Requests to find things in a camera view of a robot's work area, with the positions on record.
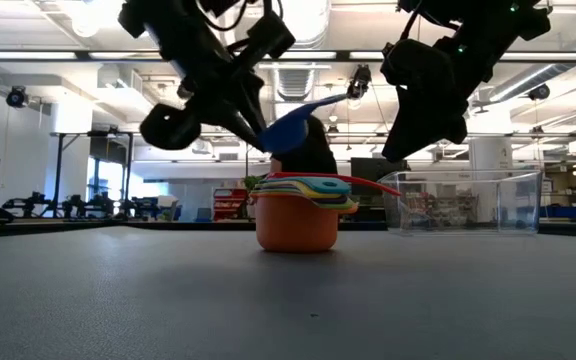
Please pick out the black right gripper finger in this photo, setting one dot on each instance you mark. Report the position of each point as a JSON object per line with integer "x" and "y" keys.
{"x": 428, "y": 137}
{"x": 403, "y": 135}

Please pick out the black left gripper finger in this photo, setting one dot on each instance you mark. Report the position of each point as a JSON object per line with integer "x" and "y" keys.
{"x": 255, "y": 105}
{"x": 235, "y": 129}

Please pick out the blue measuring cup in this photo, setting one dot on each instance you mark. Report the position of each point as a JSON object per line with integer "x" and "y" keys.
{"x": 288, "y": 132}

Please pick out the teal measuring cup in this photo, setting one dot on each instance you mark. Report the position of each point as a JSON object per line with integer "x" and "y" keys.
{"x": 325, "y": 185}

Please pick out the yellow measuring cup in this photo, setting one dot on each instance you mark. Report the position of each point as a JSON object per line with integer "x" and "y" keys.
{"x": 313, "y": 193}

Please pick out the orange measuring cup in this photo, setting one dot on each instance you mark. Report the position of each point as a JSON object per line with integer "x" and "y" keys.
{"x": 293, "y": 225}

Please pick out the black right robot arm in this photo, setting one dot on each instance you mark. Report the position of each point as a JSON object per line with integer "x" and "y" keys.
{"x": 493, "y": 35}

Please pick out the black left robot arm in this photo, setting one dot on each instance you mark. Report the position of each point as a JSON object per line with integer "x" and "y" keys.
{"x": 168, "y": 30}

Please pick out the clear plastic basket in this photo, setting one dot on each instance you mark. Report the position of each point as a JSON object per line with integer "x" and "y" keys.
{"x": 518, "y": 200}

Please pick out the black monitor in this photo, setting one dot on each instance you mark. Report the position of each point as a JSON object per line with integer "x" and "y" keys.
{"x": 368, "y": 167}

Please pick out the green plant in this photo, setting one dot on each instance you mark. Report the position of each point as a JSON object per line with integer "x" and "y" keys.
{"x": 252, "y": 182}

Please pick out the white pillar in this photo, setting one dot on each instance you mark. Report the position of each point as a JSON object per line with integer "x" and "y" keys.
{"x": 490, "y": 155}

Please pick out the red bin rack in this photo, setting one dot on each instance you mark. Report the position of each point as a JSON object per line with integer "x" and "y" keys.
{"x": 229, "y": 204}

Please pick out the row of blue bins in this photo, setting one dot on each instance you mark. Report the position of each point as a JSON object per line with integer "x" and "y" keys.
{"x": 565, "y": 211}

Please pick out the bench with robot arms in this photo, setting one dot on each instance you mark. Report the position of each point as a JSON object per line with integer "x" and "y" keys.
{"x": 78, "y": 205}

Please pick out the silver ventilation grille duct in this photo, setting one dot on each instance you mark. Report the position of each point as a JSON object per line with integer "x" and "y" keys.
{"x": 294, "y": 82}

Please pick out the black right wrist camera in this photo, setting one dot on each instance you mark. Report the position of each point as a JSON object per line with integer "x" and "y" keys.
{"x": 413, "y": 62}

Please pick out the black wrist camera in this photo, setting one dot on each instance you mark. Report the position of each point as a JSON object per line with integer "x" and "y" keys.
{"x": 413, "y": 62}
{"x": 270, "y": 35}

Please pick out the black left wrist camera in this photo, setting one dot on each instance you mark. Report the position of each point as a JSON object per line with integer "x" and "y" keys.
{"x": 270, "y": 35}

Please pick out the black ceiling-mounted camera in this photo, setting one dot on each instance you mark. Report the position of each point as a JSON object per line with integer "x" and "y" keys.
{"x": 539, "y": 92}
{"x": 17, "y": 97}

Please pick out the white round ceiling duct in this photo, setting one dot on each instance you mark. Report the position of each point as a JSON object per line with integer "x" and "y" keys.
{"x": 313, "y": 20}

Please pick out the black stand frame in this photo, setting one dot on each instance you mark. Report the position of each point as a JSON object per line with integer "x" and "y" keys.
{"x": 129, "y": 170}

